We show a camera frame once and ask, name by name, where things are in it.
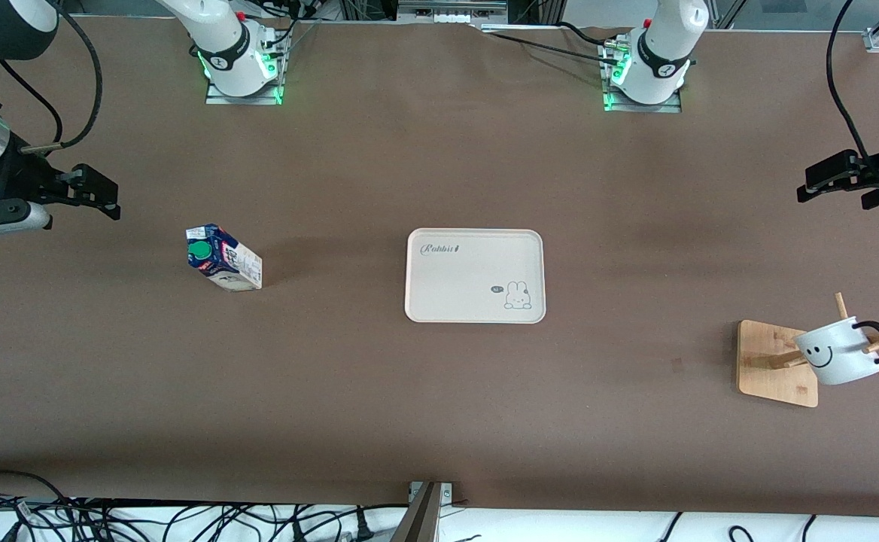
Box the milk carton with green cap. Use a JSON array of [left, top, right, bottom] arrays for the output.
[[186, 224, 263, 291]]

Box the white smiley face mug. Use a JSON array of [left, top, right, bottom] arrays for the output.
[[793, 316, 879, 387]]

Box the cream rabbit print tray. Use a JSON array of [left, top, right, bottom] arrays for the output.
[[405, 228, 546, 324]]

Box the wooden mug stand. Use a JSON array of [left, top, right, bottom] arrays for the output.
[[737, 292, 879, 409]]

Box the grey power strip box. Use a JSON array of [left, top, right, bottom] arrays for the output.
[[397, 0, 509, 25]]

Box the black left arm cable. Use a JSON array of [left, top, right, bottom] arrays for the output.
[[826, 0, 873, 160]]

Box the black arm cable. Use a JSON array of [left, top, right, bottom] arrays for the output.
[[0, 0, 103, 155], [826, 0, 873, 160]]

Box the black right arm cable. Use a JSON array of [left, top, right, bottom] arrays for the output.
[[0, 0, 103, 155]]

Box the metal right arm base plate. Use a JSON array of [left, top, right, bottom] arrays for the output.
[[205, 19, 284, 106]]

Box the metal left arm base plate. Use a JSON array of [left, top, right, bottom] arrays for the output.
[[601, 38, 683, 114]]

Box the black looped floor cable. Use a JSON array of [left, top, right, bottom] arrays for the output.
[[0, 470, 79, 542]]

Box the black cable behind table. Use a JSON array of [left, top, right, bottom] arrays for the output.
[[481, 21, 625, 67]]

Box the black long floor cable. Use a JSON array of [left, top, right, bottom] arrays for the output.
[[71, 499, 410, 542]]

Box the grey metal post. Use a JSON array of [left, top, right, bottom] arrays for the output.
[[391, 482, 444, 542]]

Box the small metal bracket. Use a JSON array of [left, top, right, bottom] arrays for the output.
[[409, 482, 454, 505]]

